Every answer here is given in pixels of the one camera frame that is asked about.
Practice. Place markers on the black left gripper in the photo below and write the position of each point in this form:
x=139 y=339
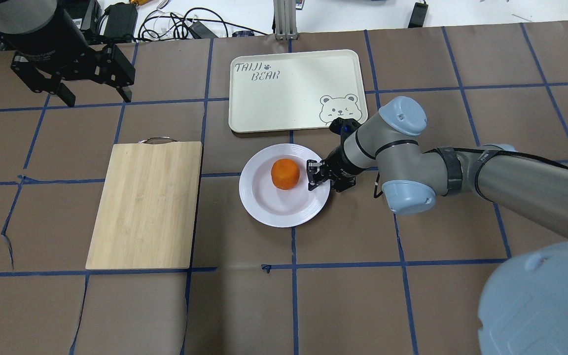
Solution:
x=43 y=48

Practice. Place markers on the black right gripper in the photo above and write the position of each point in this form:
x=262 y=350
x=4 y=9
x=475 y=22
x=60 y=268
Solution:
x=337 y=166

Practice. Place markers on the orange fruit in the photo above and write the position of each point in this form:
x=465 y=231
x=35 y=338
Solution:
x=285 y=174

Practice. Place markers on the white round plate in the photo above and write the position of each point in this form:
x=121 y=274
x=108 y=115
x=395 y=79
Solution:
x=276 y=207

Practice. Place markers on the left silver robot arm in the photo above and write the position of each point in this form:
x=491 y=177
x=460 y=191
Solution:
x=32 y=6

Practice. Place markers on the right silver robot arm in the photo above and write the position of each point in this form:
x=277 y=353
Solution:
x=523 y=308

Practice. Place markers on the cream bear tray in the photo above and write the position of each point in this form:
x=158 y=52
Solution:
x=295 y=91

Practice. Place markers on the black power brick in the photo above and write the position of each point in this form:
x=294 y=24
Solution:
x=120 y=22

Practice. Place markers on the wooden cutting board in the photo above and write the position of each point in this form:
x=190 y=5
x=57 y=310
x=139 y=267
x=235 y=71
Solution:
x=148 y=206

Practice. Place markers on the black power adapter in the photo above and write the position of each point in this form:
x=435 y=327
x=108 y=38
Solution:
x=418 y=15

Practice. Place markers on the aluminium frame post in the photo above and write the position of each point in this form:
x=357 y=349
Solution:
x=285 y=19

